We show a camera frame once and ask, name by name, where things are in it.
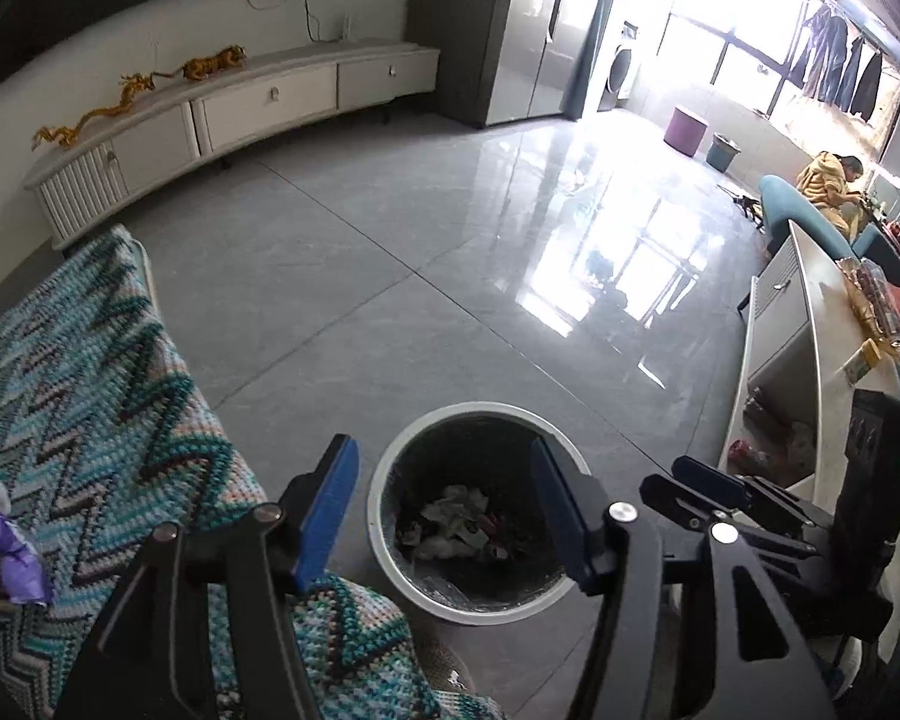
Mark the round white trash bin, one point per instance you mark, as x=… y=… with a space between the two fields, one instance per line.
x=390 y=570

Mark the golden dragon figurine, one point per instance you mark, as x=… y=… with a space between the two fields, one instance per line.
x=90 y=116

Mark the zigzag knitted blanket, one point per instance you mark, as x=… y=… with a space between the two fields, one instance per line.
x=105 y=390

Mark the white television cabinet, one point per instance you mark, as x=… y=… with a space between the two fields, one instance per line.
x=255 y=109

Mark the hanging dark clothes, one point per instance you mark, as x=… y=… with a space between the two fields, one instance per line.
x=832 y=52

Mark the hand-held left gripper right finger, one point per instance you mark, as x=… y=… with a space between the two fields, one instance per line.
x=562 y=517

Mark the clear snack bag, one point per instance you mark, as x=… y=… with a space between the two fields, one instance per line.
x=874 y=300

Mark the teal chair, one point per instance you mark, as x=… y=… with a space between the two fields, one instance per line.
x=784 y=202

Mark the silver refrigerator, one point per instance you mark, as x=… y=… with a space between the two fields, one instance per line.
x=510 y=30

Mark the golden tiger figurine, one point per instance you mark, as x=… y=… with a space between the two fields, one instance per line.
x=210 y=64

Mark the white paper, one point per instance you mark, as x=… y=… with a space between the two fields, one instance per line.
x=454 y=517

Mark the red snack packet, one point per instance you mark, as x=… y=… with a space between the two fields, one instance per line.
x=499 y=536

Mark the black wall television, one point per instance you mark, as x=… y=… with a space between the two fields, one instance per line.
x=120 y=0

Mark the purple stool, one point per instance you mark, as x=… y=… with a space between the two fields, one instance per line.
x=685 y=131

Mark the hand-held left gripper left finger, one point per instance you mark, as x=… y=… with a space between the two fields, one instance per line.
x=326 y=517

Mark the white washing machine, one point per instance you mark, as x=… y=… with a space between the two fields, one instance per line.
x=619 y=67

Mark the beige coffee table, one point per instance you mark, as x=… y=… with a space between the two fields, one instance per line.
x=817 y=292

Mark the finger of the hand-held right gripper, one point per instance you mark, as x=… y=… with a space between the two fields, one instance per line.
x=682 y=501
x=709 y=478

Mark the yellow small bottle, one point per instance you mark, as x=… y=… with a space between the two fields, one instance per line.
x=861 y=366

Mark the teal bucket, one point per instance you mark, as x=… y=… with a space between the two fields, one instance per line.
x=721 y=154

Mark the red shelf packet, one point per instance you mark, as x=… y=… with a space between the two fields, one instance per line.
x=750 y=456

